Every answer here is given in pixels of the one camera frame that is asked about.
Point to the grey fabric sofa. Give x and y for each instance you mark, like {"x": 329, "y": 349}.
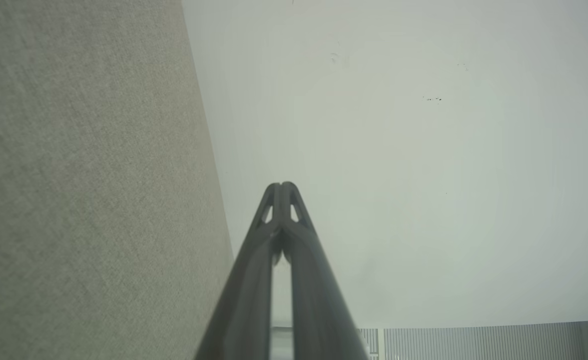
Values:
{"x": 84, "y": 190}

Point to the white ribbed panel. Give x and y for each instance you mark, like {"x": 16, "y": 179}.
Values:
{"x": 473, "y": 342}

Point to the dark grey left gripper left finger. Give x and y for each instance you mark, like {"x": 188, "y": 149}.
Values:
{"x": 246, "y": 295}

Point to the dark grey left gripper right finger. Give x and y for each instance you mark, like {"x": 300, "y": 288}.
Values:
{"x": 318, "y": 310}

